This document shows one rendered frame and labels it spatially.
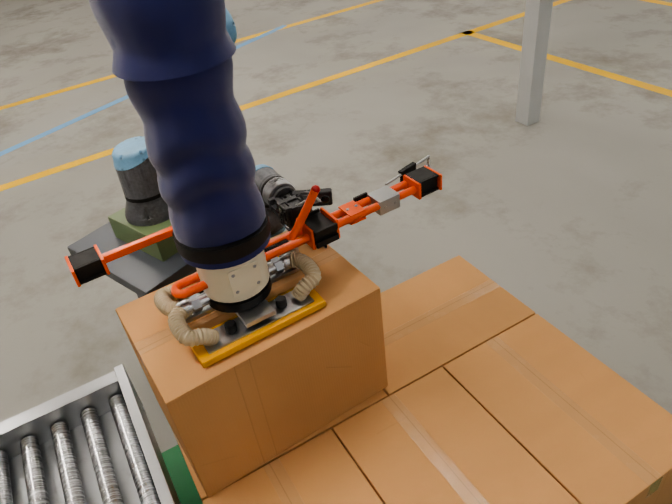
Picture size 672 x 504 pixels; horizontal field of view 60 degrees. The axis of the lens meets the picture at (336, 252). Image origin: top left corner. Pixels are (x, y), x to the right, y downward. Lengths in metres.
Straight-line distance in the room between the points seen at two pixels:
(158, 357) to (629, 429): 1.25
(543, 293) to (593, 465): 1.38
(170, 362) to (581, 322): 1.94
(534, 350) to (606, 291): 1.16
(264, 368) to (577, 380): 0.94
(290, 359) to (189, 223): 0.44
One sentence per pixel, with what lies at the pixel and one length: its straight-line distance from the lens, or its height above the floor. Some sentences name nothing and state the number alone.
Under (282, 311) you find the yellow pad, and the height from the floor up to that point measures 0.97.
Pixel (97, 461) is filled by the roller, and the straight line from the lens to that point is 1.88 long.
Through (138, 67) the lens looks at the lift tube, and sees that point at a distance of 1.13.
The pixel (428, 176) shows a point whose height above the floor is 1.10.
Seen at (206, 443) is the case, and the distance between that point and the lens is 1.53.
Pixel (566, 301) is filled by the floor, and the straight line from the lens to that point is 2.94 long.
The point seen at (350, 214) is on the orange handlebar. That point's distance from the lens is 1.54.
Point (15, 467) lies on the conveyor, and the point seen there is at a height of 0.49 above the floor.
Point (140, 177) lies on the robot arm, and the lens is 2.10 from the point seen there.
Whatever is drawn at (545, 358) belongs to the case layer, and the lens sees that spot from 1.92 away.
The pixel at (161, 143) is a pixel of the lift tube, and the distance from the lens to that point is 1.19.
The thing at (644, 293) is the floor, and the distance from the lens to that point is 3.08.
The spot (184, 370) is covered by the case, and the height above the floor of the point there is 0.94.
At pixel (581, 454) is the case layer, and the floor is 0.54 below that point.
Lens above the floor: 1.95
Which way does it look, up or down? 37 degrees down
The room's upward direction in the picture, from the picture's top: 8 degrees counter-clockwise
